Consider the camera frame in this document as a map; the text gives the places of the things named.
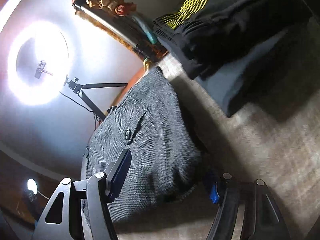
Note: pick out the glowing light bulb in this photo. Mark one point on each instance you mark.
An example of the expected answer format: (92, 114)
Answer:
(31, 185)

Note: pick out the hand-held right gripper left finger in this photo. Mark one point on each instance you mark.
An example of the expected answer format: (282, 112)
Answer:
(121, 175)

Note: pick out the teal cloth strip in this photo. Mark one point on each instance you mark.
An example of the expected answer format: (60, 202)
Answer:
(149, 33)

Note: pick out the tan knotted cloth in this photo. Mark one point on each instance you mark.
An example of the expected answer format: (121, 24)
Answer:
(107, 3)

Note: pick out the person's dark blue trouser leg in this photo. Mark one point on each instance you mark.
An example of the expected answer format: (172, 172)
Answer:
(250, 80)

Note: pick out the person's black yellow-print shirt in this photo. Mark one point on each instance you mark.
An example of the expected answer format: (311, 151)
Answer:
(225, 20)

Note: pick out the beige bed blanket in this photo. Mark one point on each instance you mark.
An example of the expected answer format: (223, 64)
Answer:
(250, 145)

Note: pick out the grey woven pants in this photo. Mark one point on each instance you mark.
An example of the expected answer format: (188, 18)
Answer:
(155, 120)

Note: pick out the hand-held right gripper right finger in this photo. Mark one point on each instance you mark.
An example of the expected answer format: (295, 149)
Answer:
(214, 192)

